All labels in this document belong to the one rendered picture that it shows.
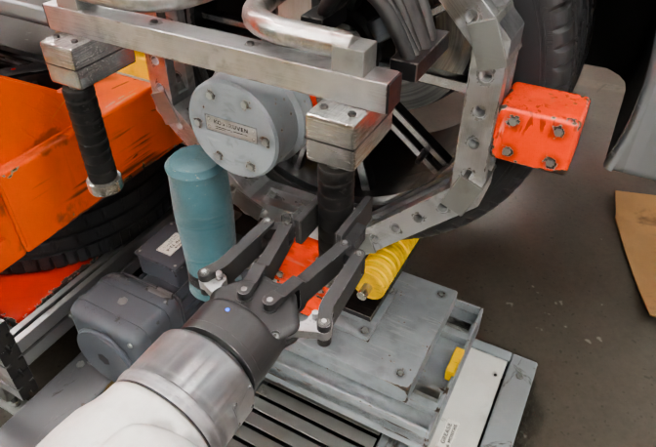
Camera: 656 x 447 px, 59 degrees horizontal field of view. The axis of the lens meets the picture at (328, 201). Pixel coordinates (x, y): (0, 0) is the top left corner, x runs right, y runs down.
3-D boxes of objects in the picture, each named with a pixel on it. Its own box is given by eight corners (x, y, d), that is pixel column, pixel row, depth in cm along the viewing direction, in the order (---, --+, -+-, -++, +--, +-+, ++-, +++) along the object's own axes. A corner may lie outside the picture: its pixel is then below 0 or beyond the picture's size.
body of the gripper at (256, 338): (176, 373, 49) (240, 301, 55) (261, 417, 45) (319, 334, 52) (160, 312, 44) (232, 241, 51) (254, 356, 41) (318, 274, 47)
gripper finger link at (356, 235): (332, 252, 54) (361, 263, 53) (356, 222, 57) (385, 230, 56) (332, 264, 55) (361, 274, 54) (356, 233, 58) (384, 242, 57)
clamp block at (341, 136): (392, 129, 59) (396, 81, 56) (352, 175, 53) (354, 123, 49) (348, 117, 61) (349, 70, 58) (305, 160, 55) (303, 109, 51)
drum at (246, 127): (361, 119, 85) (365, 24, 76) (283, 198, 70) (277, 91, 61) (278, 98, 90) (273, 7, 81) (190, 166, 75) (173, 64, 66)
